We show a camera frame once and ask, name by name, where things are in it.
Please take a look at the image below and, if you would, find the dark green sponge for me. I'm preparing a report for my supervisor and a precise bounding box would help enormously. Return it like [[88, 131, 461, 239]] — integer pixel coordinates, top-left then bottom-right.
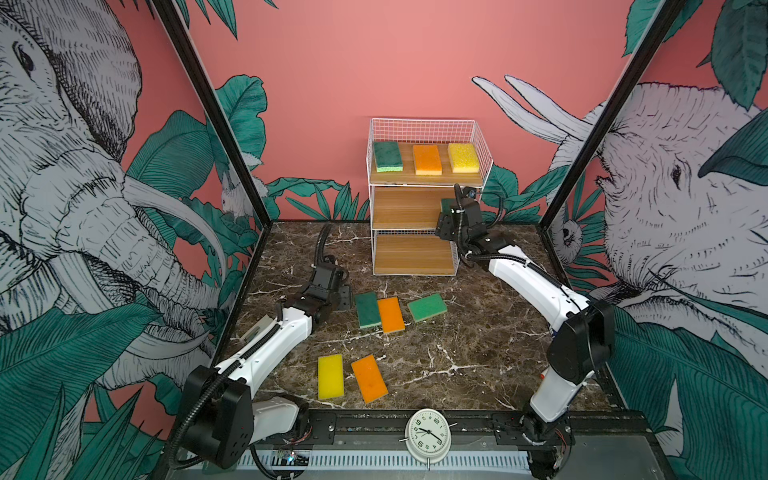
[[373, 141, 404, 173], [354, 292, 381, 329], [440, 198, 456, 215]]

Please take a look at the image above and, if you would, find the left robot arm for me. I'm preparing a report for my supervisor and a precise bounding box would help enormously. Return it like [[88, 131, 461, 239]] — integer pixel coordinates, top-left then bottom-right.
[[165, 223, 351, 470]]

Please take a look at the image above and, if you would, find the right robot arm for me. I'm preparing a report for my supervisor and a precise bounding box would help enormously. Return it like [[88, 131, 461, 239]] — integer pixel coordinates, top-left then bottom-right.
[[436, 184, 615, 445]]

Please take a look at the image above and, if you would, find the dark green sponge beside orange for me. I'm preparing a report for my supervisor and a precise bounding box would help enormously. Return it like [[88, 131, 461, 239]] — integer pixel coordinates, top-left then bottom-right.
[[354, 292, 381, 329]]

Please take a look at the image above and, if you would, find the white stapler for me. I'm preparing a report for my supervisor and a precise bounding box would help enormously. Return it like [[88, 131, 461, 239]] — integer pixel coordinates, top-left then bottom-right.
[[240, 316, 281, 348]]

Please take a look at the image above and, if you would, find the light green yellow sponge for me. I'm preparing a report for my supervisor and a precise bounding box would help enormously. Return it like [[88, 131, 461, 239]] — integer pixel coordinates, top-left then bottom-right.
[[408, 294, 447, 322]]

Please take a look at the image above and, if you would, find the yellow sponge on table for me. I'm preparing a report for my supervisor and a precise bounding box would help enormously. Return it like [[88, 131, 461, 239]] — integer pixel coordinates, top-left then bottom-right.
[[317, 354, 345, 400]]

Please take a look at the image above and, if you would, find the orange sponge tilted front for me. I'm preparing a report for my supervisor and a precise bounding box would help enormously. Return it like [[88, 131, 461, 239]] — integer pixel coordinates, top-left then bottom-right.
[[351, 355, 389, 404]]

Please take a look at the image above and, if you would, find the white analog clock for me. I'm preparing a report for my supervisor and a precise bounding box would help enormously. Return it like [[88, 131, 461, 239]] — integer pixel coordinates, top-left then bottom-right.
[[400, 408, 455, 470]]

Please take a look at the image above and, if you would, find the white wire wooden shelf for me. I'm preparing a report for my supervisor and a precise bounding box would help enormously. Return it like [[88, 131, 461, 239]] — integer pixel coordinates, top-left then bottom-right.
[[366, 117, 494, 276]]

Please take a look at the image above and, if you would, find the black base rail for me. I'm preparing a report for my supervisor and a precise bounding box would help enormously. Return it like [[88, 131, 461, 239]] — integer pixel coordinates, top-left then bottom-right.
[[251, 407, 655, 480]]

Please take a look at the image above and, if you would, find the white slotted cable duct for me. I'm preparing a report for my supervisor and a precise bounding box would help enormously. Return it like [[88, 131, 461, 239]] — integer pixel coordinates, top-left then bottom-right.
[[257, 450, 531, 474]]

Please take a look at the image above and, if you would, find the black frame post right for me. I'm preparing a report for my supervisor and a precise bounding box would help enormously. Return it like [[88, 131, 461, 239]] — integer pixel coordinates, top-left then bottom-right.
[[538, 0, 686, 230]]

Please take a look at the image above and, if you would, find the black frame post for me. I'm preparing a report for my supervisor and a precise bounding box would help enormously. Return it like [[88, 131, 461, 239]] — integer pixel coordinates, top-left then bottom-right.
[[152, 0, 272, 230], [538, 0, 686, 230]]

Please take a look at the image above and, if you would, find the black frame post left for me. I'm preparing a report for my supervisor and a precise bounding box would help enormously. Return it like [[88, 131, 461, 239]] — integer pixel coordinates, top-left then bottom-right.
[[152, 0, 272, 230]]

